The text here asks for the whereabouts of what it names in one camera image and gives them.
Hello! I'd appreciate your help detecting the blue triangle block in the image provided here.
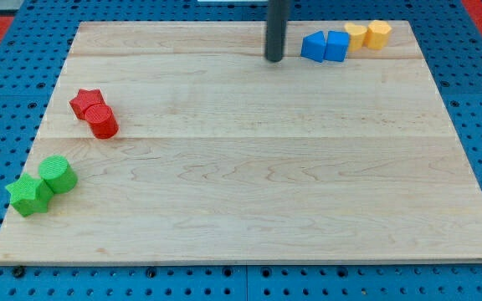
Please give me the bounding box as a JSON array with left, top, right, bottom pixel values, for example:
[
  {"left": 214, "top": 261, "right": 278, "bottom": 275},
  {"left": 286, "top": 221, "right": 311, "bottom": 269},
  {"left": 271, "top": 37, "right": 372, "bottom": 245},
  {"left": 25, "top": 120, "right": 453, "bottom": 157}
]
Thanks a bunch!
[{"left": 300, "top": 31, "right": 326, "bottom": 63}]

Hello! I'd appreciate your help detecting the wooden board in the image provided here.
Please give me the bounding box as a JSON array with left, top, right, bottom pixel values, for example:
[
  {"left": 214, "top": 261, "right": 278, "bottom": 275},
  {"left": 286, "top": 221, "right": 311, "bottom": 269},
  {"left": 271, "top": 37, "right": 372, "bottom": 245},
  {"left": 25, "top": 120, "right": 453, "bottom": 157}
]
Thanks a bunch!
[{"left": 0, "top": 21, "right": 482, "bottom": 267}]

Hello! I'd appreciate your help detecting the red cylinder block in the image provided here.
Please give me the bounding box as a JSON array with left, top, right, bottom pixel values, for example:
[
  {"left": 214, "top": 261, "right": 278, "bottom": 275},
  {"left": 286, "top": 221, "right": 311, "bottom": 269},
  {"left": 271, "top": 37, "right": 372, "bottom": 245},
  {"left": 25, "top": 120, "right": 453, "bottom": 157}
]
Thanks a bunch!
[{"left": 85, "top": 104, "right": 119, "bottom": 139}]

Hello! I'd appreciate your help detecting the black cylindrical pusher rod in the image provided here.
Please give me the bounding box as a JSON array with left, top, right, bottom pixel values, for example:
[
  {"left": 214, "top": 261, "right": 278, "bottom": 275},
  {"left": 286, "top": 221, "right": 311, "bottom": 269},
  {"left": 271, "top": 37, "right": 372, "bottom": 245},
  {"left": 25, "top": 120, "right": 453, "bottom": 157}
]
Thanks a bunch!
[{"left": 264, "top": 0, "right": 290, "bottom": 63}]

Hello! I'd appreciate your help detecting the blue cube block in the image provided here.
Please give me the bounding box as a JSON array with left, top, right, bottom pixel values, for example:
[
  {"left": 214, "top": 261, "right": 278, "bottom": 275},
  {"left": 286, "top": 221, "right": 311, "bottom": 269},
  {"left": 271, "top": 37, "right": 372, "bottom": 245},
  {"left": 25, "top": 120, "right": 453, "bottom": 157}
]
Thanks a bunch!
[{"left": 324, "top": 31, "right": 350, "bottom": 62}]

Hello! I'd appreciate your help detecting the red star block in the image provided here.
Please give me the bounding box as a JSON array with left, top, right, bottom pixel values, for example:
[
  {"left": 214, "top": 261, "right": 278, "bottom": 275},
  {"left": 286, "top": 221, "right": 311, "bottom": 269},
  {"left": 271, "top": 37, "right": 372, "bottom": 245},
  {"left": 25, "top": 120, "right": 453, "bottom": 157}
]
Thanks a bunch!
[{"left": 69, "top": 89, "right": 105, "bottom": 120}]

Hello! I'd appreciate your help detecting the yellow heart block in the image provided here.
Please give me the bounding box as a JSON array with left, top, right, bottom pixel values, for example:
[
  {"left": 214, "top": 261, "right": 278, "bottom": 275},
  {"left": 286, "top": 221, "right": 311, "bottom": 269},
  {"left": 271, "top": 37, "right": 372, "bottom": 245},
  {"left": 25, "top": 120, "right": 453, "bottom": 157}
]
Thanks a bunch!
[{"left": 344, "top": 22, "right": 367, "bottom": 52}]

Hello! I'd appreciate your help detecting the yellow hexagon block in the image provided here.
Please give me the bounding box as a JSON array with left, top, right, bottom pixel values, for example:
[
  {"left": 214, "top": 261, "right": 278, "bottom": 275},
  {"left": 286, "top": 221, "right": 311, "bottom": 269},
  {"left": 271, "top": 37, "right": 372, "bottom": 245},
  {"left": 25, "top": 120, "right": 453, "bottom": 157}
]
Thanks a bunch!
[{"left": 364, "top": 20, "right": 392, "bottom": 50}]

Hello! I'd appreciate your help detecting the green cylinder block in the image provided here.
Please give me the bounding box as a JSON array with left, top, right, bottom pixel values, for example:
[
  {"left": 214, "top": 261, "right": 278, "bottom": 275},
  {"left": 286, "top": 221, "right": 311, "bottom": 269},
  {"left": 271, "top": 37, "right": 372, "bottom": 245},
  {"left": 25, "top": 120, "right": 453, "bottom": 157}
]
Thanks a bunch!
[{"left": 38, "top": 155, "right": 78, "bottom": 194}]

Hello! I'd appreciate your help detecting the green star block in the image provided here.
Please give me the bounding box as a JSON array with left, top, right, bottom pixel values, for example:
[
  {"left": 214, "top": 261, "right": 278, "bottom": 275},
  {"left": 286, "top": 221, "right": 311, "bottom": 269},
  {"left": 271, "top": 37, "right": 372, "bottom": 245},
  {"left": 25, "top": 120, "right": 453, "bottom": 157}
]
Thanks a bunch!
[{"left": 5, "top": 173, "right": 54, "bottom": 217}]

